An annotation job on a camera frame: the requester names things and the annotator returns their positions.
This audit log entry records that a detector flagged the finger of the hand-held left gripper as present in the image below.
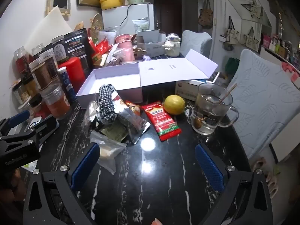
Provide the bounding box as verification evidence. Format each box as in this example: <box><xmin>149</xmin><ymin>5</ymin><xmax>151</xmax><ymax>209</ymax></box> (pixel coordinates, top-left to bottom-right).
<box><xmin>27</xmin><ymin>116</ymin><xmax>59</xmax><ymax>146</ymax></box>
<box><xmin>0</xmin><ymin>110</ymin><xmax>30</xmax><ymax>137</ymax></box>

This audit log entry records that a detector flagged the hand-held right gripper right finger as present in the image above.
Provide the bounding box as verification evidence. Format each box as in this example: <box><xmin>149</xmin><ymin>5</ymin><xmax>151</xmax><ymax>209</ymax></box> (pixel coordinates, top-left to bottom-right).
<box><xmin>194</xmin><ymin>144</ymin><xmax>274</xmax><ymax>225</ymax></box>

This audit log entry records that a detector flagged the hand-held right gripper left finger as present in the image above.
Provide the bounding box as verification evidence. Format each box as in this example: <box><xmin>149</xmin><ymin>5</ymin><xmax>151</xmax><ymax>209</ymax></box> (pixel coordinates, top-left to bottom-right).
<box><xmin>23</xmin><ymin>142</ymin><xmax>101</xmax><ymax>225</ymax></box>

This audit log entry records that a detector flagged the clear plastic bag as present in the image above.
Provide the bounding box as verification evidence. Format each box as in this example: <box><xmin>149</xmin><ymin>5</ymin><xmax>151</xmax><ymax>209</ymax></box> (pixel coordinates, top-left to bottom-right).
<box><xmin>90</xmin><ymin>131</ymin><xmax>127</xmax><ymax>173</ymax></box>

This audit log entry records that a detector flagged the pale green sachet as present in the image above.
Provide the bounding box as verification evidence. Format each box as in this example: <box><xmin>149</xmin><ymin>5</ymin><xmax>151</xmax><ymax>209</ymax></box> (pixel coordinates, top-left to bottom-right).
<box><xmin>101</xmin><ymin>123</ymin><xmax>130</xmax><ymax>143</ymax></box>

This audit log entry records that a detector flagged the silver foil packet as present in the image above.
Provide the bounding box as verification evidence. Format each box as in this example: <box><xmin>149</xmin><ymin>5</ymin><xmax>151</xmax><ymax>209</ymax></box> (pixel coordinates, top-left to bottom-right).
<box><xmin>115</xmin><ymin>96</ymin><xmax>151</xmax><ymax>145</ymax></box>

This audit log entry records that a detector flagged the black white checkered cloth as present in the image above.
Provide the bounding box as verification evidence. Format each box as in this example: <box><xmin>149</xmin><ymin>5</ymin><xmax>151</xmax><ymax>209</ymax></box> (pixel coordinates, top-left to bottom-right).
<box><xmin>97</xmin><ymin>84</ymin><xmax>120</xmax><ymax>124</ymax></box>

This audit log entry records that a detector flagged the white gift box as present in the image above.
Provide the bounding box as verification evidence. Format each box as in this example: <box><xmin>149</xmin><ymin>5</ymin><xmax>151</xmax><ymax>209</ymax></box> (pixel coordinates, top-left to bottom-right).
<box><xmin>75</xmin><ymin>49</ymin><xmax>219</xmax><ymax>109</ymax></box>

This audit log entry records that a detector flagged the person's left hand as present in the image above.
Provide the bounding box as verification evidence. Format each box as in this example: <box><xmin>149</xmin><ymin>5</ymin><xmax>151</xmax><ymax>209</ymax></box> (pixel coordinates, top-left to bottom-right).
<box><xmin>0</xmin><ymin>166</ymin><xmax>27</xmax><ymax>204</ymax></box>

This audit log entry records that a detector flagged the clear cup of orange powder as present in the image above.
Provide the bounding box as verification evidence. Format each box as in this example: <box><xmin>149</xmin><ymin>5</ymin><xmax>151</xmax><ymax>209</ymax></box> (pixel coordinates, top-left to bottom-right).
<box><xmin>40</xmin><ymin>83</ymin><xmax>71</xmax><ymax>119</ymax></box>

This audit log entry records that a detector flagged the gold spoon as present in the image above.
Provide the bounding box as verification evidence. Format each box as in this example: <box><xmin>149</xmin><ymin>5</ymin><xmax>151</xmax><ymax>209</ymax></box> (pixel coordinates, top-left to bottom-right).
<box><xmin>194</xmin><ymin>84</ymin><xmax>238</xmax><ymax>129</ymax></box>

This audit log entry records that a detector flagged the glass mug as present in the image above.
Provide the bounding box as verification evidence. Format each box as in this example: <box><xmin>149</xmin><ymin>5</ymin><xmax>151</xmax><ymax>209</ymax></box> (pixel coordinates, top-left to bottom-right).
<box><xmin>191</xmin><ymin>82</ymin><xmax>239</xmax><ymax>135</ymax></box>

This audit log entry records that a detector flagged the blue tablet tube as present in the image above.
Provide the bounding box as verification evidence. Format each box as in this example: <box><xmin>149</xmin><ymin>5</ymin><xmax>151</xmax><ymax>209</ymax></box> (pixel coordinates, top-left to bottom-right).
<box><xmin>58</xmin><ymin>67</ymin><xmax>78</xmax><ymax>102</ymax></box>

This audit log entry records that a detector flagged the crinkled clear wrapper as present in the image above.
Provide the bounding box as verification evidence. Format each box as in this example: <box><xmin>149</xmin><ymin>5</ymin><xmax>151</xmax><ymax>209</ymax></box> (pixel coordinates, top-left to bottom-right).
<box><xmin>82</xmin><ymin>100</ymin><xmax>100</xmax><ymax>125</ymax></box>

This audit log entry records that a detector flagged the row of clear spice jars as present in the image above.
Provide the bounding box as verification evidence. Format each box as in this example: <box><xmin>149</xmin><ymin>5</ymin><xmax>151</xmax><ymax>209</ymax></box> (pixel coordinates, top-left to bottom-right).
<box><xmin>11</xmin><ymin>43</ymin><xmax>59</xmax><ymax>115</ymax></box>

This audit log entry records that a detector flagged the person's foot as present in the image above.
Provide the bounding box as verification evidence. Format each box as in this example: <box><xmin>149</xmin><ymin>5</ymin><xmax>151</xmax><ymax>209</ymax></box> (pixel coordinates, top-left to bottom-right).
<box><xmin>249</xmin><ymin>157</ymin><xmax>280</xmax><ymax>198</ymax></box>

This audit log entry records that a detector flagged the red canister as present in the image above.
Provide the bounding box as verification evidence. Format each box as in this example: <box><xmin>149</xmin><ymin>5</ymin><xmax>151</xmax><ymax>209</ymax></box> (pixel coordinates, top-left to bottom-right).
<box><xmin>58</xmin><ymin>57</ymin><xmax>86</xmax><ymax>94</ymax></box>

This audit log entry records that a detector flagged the large red snack packet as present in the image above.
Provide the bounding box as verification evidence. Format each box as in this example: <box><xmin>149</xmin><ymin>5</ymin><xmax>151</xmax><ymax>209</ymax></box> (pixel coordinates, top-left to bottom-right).
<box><xmin>141</xmin><ymin>101</ymin><xmax>182</xmax><ymax>142</ymax></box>

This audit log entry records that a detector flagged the yellow lemon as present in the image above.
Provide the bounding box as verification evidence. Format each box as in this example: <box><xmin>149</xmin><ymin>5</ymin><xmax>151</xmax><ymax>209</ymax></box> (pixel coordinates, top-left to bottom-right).
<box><xmin>163</xmin><ymin>95</ymin><xmax>186</xmax><ymax>115</ymax></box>

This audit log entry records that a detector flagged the small red candy packet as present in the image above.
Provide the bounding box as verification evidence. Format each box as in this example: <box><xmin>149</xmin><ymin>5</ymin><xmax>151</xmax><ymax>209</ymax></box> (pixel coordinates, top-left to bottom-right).
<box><xmin>124</xmin><ymin>100</ymin><xmax>141</xmax><ymax>116</ymax></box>

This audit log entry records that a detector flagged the cream medicine box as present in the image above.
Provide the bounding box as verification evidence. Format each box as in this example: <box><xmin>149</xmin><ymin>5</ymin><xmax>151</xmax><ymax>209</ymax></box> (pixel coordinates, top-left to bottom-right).
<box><xmin>175</xmin><ymin>82</ymin><xmax>200</xmax><ymax>101</ymax></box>

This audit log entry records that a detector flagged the black-label clear jar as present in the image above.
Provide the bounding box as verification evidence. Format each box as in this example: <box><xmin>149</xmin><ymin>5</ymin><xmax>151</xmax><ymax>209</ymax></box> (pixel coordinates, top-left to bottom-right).
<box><xmin>51</xmin><ymin>35</ymin><xmax>68</xmax><ymax>62</ymax></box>

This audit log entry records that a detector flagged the white teal-edged box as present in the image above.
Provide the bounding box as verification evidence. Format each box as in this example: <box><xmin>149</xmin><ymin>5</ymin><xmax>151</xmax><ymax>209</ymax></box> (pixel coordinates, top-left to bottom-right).
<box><xmin>187</xmin><ymin>79</ymin><xmax>219</xmax><ymax>87</ymax></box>

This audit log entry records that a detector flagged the chair with pale blue cover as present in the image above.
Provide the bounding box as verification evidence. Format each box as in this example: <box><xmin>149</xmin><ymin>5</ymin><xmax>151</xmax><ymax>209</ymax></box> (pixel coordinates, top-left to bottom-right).
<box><xmin>228</xmin><ymin>49</ymin><xmax>300</xmax><ymax>162</ymax></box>
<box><xmin>179</xmin><ymin>30</ymin><xmax>212</xmax><ymax>57</ymax></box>

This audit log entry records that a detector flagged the black printed pouch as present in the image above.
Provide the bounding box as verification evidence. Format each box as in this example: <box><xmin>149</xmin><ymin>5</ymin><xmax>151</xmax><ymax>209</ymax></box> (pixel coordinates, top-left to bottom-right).
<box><xmin>64</xmin><ymin>28</ymin><xmax>93</xmax><ymax>68</ymax></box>

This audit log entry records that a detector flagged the white foam board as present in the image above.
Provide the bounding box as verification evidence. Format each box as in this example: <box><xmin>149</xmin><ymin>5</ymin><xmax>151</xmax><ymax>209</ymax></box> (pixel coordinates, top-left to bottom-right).
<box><xmin>23</xmin><ymin>6</ymin><xmax>73</xmax><ymax>50</ymax></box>

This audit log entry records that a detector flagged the red paper packet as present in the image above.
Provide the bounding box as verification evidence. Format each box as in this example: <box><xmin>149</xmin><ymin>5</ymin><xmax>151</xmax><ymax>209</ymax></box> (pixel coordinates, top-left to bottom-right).
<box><xmin>95</xmin><ymin>38</ymin><xmax>112</xmax><ymax>57</ymax></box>

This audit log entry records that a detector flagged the green bag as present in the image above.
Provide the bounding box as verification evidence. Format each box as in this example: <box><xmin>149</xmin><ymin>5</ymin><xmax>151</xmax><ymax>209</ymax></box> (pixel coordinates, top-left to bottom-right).
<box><xmin>225</xmin><ymin>57</ymin><xmax>239</xmax><ymax>75</ymax></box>

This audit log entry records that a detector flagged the pink cup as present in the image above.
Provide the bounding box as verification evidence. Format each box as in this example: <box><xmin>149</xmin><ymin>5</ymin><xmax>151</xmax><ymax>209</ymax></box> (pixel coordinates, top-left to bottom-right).
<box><xmin>115</xmin><ymin>34</ymin><xmax>136</xmax><ymax>61</ymax></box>

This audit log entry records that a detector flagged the woven straw fan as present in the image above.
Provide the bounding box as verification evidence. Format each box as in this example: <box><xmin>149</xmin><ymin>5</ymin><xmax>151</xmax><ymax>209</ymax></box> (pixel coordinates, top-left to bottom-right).
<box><xmin>90</xmin><ymin>13</ymin><xmax>104</xmax><ymax>40</ymax></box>

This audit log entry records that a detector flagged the white astronaut figure jar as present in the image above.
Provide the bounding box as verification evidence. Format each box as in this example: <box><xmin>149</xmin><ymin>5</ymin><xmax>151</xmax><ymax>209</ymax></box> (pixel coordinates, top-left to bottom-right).
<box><xmin>162</xmin><ymin>33</ymin><xmax>181</xmax><ymax>57</ymax></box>

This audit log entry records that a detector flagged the cream tote bag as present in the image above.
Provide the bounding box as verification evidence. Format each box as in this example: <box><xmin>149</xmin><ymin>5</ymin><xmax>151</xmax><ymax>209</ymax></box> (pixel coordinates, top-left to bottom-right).
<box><xmin>244</xmin><ymin>27</ymin><xmax>260</xmax><ymax>50</ymax></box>
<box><xmin>224</xmin><ymin>16</ymin><xmax>241</xmax><ymax>45</ymax></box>

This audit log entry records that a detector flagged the grey open carton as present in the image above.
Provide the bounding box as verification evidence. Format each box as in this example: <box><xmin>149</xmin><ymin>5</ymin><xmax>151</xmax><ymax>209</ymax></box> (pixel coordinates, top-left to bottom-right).
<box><xmin>136</xmin><ymin>30</ymin><xmax>167</xmax><ymax>56</ymax></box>

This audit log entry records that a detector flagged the shelf of small bottles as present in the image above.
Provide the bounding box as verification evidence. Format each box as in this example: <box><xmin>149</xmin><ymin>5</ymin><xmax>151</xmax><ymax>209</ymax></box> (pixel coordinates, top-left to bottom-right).
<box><xmin>261</xmin><ymin>34</ymin><xmax>300</xmax><ymax>64</ymax></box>

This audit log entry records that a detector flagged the white green pouch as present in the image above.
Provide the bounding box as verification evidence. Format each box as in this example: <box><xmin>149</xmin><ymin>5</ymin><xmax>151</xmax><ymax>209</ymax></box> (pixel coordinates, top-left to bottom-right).
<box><xmin>132</xmin><ymin>19</ymin><xmax>150</xmax><ymax>32</ymax></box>

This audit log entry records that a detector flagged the white fridge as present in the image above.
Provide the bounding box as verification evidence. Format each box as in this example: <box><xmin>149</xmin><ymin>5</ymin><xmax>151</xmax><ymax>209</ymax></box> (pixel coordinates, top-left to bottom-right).
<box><xmin>101</xmin><ymin>3</ymin><xmax>155</xmax><ymax>37</ymax></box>

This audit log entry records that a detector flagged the brown tote bag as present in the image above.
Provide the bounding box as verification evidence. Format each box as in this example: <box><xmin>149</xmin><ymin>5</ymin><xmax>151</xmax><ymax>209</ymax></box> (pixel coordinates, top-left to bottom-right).
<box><xmin>198</xmin><ymin>0</ymin><xmax>214</xmax><ymax>27</ymax></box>

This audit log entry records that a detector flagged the dark brown door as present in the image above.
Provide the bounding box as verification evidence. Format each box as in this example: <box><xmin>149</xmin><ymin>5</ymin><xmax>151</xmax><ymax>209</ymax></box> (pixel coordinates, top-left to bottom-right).
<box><xmin>153</xmin><ymin>0</ymin><xmax>183</xmax><ymax>35</ymax></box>

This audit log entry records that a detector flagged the wooden wall intercom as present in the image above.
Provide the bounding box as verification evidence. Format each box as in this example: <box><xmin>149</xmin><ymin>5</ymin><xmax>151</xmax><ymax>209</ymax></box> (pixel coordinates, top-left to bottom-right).
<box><xmin>46</xmin><ymin>0</ymin><xmax>71</xmax><ymax>17</ymax></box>

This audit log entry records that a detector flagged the black power cable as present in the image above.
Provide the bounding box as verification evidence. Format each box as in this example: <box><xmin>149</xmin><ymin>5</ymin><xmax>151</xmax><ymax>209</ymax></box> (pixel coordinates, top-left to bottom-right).
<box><xmin>118</xmin><ymin>3</ymin><xmax>132</xmax><ymax>27</ymax></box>

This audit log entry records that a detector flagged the white house-shaped wall board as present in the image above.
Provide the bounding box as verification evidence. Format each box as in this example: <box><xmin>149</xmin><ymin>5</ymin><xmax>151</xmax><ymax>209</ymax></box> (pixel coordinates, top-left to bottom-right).
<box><xmin>220</xmin><ymin>0</ymin><xmax>272</xmax><ymax>52</ymax></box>

